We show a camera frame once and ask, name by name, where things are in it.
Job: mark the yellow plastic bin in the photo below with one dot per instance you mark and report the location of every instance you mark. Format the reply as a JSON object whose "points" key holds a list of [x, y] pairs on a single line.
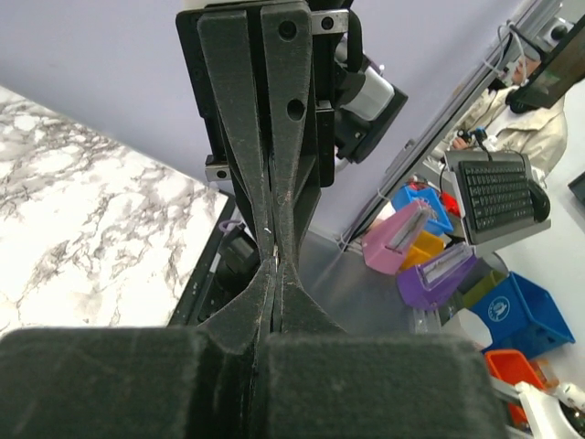
{"points": [[424, 248]]}

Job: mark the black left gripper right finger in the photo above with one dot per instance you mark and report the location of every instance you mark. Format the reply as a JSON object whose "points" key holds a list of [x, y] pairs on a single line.
{"points": [[347, 367]]}

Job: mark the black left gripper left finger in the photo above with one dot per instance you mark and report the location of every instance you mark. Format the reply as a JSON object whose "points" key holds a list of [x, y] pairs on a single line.
{"points": [[151, 382]]}

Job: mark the dark computer monitor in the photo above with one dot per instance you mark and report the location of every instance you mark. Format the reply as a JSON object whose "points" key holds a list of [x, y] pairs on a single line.
{"points": [[560, 49]]}

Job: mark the purple gripper finger part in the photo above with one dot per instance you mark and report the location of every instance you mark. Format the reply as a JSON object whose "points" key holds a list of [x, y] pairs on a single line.
{"points": [[429, 285]]}

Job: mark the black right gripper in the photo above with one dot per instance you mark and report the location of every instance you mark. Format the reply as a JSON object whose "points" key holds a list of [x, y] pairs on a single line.
{"points": [[269, 109]]}

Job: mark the black table front rail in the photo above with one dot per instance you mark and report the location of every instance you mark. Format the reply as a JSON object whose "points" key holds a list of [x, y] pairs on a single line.
{"points": [[224, 269]]}

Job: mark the black computer keyboard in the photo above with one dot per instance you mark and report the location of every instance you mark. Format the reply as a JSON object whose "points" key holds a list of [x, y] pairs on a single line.
{"points": [[500, 197]]}

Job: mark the pink gripper finger part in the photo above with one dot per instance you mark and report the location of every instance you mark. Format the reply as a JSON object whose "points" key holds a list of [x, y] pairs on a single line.
{"points": [[385, 247]]}

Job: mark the seated person beige jacket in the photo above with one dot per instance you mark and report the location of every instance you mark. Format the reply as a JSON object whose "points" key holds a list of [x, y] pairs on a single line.
{"points": [[541, 135]]}

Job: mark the orange plastic bin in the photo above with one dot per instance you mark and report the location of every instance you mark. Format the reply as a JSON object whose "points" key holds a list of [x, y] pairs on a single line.
{"points": [[511, 366]]}

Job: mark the blue plastic bin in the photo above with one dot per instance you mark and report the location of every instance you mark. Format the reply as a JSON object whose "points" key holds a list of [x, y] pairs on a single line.
{"points": [[522, 315]]}

